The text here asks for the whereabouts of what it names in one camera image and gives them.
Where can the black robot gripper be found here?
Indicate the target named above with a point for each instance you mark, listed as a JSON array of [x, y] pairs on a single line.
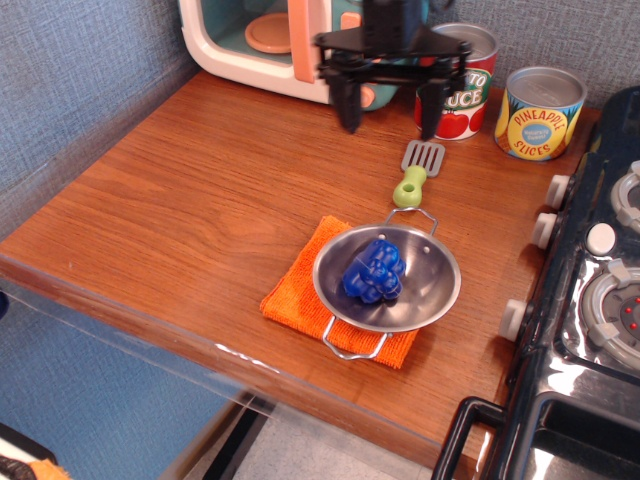
[[392, 46]]

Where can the green handled grey spatula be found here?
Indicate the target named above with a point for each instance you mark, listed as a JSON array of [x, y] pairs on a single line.
[[421, 160]]

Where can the tomato sauce can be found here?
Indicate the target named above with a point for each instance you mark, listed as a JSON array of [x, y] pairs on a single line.
[[464, 110]]

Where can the teal toy microwave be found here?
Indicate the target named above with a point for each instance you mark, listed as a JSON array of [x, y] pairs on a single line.
[[265, 44]]

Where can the pineapple slices can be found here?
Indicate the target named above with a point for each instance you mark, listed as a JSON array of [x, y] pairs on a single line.
[[539, 112]]

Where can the blue toy bell pepper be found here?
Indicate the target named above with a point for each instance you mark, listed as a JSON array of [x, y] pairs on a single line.
[[376, 273]]

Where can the white stove knob rear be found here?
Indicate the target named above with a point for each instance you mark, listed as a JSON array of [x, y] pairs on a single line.
[[556, 191]]

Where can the white stove knob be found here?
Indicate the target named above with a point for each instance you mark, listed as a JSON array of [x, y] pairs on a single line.
[[556, 191], [512, 319], [543, 229]]

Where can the white stove knob middle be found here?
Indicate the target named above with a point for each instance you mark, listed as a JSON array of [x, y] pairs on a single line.
[[543, 229]]

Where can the orange microfibre cloth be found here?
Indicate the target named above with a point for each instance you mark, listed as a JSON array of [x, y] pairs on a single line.
[[294, 303]]

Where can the white stove knob front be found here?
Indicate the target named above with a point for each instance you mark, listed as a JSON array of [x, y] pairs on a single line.
[[512, 319]]

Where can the black toy stove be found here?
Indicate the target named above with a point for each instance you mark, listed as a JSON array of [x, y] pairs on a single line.
[[572, 410]]

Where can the orange object bottom left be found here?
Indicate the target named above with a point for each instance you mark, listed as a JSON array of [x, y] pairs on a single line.
[[47, 470]]

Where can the steel two-handled pan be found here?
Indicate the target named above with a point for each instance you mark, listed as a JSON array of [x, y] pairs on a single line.
[[431, 284]]

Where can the black oven door handle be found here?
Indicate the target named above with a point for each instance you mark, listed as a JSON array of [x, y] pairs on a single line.
[[471, 411]]

